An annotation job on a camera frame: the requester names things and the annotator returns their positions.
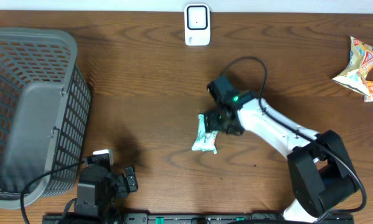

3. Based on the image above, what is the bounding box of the grey plastic basket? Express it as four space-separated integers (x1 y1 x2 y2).
0 27 92 209

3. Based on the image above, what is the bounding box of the mint green snack packet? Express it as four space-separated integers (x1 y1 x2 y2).
191 114 219 154

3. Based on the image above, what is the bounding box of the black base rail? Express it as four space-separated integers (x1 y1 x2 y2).
42 212 356 224

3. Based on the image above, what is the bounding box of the yellow snack bag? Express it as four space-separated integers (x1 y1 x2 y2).
332 36 373 96

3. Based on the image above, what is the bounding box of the left black cable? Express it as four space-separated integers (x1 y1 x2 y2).
19 160 89 224

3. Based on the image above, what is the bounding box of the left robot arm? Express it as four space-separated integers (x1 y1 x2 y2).
59 164 138 224

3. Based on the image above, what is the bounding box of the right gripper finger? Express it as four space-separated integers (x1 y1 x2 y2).
225 124 245 136
204 110 219 133

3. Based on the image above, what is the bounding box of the white barcode scanner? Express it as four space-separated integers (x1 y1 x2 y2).
184 4 210 46

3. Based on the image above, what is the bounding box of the right black cable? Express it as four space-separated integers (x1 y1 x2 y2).
220 56 367 218

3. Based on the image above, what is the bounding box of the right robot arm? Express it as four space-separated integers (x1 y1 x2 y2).
204 76 362 223

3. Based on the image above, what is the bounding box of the black cable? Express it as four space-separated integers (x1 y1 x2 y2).
19 160 89 224
220 56 367 218

